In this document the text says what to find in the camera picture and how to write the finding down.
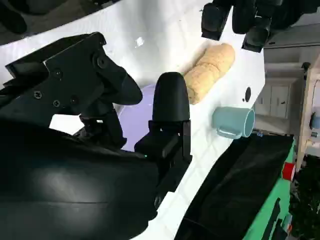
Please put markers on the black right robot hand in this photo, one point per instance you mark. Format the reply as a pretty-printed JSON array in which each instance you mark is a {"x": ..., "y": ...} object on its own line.
[{"x": 75, "y": 187}]

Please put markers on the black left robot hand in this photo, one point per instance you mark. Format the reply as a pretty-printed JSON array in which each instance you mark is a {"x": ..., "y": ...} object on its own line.
[{"x": 250, "y": 15}]

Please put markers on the beige towel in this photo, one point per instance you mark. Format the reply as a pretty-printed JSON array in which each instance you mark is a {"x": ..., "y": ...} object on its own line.
[{"x": 212, "y": 72}]

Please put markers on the lilac plate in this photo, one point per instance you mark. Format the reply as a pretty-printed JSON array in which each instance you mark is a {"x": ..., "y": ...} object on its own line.
[{"x": 135, "y": 120}]

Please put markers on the pale green mug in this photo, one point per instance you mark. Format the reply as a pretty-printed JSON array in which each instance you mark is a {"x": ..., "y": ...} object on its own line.
[{"x": 230, "y": 120}]

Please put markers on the pale wooden cabinet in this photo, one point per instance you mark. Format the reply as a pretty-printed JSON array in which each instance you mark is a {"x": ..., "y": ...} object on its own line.
[{"x": 306, "y": 112}]

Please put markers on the black backdrop cloth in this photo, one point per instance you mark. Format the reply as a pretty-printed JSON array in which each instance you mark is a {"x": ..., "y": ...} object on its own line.
[{"x": 237, "y": 187}]

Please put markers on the green panel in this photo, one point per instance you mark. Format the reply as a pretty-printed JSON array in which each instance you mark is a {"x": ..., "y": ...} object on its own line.
[{"x": 275, "y": 190}]

